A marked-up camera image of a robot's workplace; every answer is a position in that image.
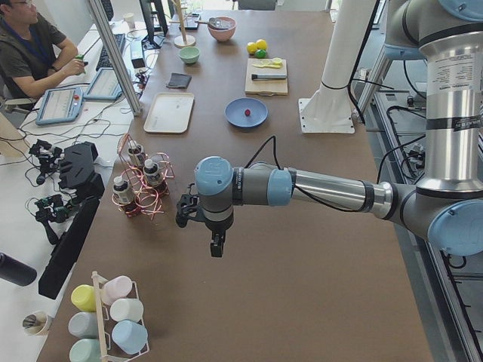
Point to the pink cup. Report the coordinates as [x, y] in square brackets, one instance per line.
[115, 289]

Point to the blue teach pendant far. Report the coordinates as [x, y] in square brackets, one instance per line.
[104, 87]

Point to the seated person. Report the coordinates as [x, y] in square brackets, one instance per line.
[35, 55]

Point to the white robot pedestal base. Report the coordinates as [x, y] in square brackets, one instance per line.
[329, 109]

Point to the pale green cup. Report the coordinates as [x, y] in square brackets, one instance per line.
[85, 350]

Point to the green lime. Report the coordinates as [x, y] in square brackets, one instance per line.
[260, 54]

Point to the whole yellow lemon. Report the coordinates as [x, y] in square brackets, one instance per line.
[251, 47]
[261, 44]

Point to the paper cup with utensils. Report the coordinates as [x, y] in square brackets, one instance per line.
[37, 323]

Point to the cream rabbit tray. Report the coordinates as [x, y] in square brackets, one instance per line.
[169, 113]

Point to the pink bowl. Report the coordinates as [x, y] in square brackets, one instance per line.
[226, 34]

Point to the green bowl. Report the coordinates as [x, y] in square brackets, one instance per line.
[189, 55]

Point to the white cup rack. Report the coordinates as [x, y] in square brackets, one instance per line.
[109, 351]

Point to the grey cup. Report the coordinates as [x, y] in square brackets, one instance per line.
[83, 325]

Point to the steel muddler black tip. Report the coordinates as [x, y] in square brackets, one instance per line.
[267, 77]

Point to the blue teach pendant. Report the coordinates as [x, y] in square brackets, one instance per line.
[104, 87]
[60, 105]

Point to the lower whole yellow lemon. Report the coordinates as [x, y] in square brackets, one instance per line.
[251, 47]

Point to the lower left drink bottle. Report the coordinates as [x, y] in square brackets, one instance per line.
[124, 197]

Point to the bamboo cutting board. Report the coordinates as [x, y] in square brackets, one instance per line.
[268, 88]

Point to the grey folded cloth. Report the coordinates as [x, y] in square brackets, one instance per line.
[179, 81]

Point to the wooden cup stand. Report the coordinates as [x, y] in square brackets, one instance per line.
[184, 39]

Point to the yellow plastic knife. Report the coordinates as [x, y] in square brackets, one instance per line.
[258, 65]

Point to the copper wire bottle rack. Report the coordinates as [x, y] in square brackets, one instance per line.
[149, 199]

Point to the blue teach pendant near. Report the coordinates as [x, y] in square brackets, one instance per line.
[60, 105]

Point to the black thermos bottle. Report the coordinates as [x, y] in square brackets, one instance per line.
[16, 272]

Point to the blue plate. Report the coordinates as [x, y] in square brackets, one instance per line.
[235, 112]

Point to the yellow cup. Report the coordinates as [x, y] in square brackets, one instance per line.
[83, 298]

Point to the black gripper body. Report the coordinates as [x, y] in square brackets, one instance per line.
[216, 227]

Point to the white cup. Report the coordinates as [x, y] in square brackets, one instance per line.
[127, 309]

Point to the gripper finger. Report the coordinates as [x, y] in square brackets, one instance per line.
[217, 244]

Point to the upper whole yellow lemon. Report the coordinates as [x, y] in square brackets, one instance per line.
[261, 44]

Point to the blue cup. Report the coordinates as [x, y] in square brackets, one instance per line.
[129, 336]

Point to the steel ice scoop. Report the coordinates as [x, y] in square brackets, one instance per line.
[216, 23]

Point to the upper lemon half slice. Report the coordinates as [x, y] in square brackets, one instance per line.
[277, 61]

